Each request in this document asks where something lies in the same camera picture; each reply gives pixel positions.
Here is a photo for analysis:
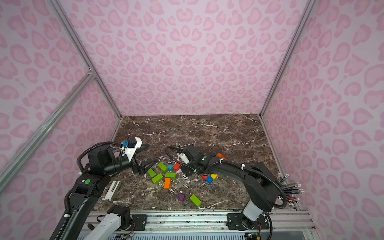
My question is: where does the blue small block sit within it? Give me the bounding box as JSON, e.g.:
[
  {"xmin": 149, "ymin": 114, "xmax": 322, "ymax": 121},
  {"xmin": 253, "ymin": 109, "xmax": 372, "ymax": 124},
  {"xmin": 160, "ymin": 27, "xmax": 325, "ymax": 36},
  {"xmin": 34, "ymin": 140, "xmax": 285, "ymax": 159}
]
[{"xmin": 206, "ymin": 176, "xmax": 214, "ymax": 184}]

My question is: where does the orange block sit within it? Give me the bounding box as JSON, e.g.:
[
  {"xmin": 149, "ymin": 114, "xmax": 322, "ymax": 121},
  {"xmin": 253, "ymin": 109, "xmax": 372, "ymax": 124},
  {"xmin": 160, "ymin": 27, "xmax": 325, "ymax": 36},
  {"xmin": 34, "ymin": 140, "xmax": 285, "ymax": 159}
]
[
  {"xmin": 164, "ymin": 178, "xmax": 172, "ymax": 190},
  {"xmin": 217, "ymin": 153, "xmax": 226, "ymax": 160}
]

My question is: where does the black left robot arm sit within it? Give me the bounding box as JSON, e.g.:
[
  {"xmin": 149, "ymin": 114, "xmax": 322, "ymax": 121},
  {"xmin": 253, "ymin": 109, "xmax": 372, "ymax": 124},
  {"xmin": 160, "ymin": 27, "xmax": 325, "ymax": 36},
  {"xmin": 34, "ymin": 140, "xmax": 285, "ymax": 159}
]
[{"xmin": 50, "ymin": 138, "xmax": 157, "ymax": 240}]

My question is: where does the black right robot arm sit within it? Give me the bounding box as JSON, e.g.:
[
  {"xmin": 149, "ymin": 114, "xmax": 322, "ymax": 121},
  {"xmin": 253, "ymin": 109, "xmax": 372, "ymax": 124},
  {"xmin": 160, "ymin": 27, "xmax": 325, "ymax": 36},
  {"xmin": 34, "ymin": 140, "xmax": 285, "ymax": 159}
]
[{"xmin": 165, "ymin": 145, "xmax": 288, "ymax": 229}]

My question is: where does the green block bottom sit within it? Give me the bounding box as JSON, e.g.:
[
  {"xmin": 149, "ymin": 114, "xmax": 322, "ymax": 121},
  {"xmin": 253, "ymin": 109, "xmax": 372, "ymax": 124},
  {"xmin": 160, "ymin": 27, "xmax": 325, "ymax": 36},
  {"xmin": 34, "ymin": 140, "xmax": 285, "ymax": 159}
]
[{"xmin": 190, "ymin": 195, "xmax": 202, "ymax": 207}]

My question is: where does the purple small block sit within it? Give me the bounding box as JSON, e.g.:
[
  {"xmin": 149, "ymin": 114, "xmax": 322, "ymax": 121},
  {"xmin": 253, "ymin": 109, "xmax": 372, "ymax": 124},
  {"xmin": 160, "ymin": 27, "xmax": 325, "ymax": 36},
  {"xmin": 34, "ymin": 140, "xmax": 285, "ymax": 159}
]
[{"xmin": 178, "ymin": 194, "xmax": 185, "ymax": 202}]

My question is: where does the bundle of coloured pencils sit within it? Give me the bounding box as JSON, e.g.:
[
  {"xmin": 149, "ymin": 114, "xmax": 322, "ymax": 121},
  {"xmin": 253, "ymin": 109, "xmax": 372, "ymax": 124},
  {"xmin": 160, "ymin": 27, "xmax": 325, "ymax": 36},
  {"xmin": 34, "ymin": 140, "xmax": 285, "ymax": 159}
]
[{"xmin": 277, "ymin": 173, "xmax": 305, "ymax": 208}]

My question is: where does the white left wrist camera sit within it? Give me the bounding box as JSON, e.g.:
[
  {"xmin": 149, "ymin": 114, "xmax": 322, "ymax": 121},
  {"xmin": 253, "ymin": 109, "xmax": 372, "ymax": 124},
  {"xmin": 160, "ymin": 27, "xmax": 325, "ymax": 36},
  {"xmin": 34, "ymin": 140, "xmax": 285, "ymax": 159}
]
[{"xmin": 121, "ymin": 137, "xmax": 143, "ymax": 162}]

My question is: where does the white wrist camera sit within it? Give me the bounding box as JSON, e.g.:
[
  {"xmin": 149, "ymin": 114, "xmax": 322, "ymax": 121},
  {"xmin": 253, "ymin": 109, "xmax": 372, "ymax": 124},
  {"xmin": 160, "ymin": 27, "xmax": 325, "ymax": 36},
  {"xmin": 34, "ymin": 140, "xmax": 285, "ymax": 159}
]
[
  {"xmin": 177, "ymin": 149, "xmax": 190, "ymax": 165},
  {"xmin": 121, "ymin": 137, "xmax": 143, "ymax": 162}
]

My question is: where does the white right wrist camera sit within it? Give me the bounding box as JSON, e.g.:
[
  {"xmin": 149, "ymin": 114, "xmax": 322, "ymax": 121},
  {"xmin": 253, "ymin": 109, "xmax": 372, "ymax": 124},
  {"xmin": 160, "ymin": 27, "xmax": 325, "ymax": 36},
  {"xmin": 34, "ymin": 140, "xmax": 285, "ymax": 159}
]
[{"xmin": 177, "ymin": 149, "xmax": 190, "ymax": 165}]

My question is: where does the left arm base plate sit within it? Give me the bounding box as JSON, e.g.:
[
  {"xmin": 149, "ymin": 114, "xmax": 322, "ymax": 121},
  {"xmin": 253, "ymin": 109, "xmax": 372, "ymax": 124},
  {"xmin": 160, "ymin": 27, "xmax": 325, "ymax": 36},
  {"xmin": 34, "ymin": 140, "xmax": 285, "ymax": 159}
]
[{"xmin": 112, "ymin": 215, "xmax": 148, "ymax": 232}]

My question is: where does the aluminium front rail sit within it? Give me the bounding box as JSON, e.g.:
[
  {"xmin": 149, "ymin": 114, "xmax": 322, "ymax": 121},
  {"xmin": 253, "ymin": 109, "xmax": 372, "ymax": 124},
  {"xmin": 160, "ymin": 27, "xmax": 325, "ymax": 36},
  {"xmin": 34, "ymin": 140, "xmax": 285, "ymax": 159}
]
[{"xmin": 55, "ymin": 209, "xmax": 319, "ymax": 240}]

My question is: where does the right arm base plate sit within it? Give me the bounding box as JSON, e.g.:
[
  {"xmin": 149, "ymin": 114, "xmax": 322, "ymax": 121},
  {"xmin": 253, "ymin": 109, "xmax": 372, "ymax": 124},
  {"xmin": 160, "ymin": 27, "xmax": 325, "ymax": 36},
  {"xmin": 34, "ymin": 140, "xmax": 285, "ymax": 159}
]
[{"xmin": 226, "ymin": 212, "xmax": 270, "ymax": 231}]

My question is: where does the right corner frame post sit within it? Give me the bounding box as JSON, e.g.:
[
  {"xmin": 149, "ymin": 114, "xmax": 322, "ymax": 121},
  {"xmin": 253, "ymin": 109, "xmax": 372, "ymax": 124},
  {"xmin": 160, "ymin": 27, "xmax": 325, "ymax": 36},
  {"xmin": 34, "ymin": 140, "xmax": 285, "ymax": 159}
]
[{"xmin": 259, "ymin": 0, "xmax": 319, "ymax": 118}]

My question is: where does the corner frame post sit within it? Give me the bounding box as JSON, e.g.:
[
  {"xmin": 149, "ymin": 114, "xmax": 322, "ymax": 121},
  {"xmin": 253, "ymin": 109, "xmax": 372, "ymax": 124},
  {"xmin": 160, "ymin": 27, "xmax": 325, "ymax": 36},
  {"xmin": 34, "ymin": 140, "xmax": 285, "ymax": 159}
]
[
  {"xmin": 259, "ymin": 0, "xmax": 319, "ymax": 118},
  {"xmin": 48, "ymin": 0, "xmax": 123, "ymax": 120}
]

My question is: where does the aluminium diagonal frame bar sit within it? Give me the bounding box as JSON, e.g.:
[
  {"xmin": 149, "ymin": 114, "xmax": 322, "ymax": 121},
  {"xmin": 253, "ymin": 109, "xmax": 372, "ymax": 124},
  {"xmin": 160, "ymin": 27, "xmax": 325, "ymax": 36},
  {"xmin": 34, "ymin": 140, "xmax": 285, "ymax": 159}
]
[{"xmin": 1, "ymin": 71, "xmax": 94, "ymax": 193}]

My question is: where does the left corner frame post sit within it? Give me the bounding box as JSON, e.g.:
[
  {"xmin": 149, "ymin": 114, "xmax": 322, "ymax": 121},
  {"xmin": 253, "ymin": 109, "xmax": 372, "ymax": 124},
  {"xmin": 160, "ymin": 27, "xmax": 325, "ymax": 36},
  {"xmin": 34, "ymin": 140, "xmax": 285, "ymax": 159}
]
[{"xmin": 48, "ymin": 0, "xmax": 123, "ymax": 120}]

